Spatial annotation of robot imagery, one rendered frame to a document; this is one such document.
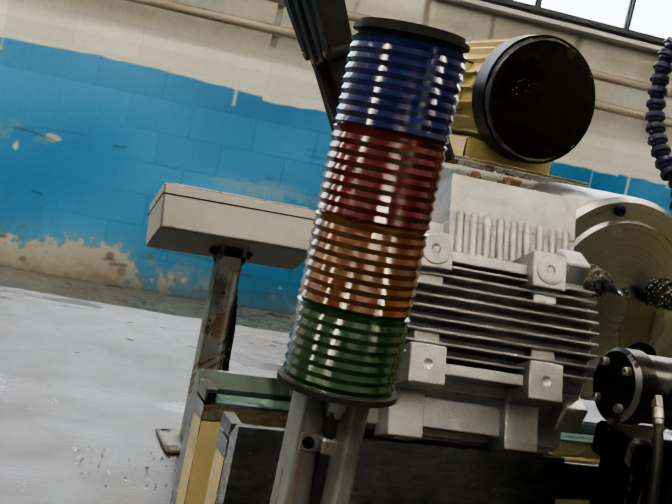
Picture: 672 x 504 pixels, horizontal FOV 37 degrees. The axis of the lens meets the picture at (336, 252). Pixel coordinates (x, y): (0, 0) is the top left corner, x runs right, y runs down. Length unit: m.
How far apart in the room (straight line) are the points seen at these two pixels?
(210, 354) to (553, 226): 0.40
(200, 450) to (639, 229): 0.60
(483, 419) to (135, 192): 5.62
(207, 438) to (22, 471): 0.20
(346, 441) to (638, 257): 0.76
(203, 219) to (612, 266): 0.49
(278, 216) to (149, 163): 5.30
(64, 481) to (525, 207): 0.49
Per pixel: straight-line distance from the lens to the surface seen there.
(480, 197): 0.86
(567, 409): 0.83
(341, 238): 0.49
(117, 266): 6.42
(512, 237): 0.86
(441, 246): 0.78
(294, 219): 1.07
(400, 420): 0.78
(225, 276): 1.07
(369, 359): 0.50
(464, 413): 0.82
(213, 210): 1.04
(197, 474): 0.89
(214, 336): 1.08
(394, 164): 0.48
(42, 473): 0.99
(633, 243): 1.23
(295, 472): 0.53
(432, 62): 0.49
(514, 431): 0.82
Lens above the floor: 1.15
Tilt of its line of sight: 6 degrees down
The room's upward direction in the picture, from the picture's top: 12 degrees clockwise
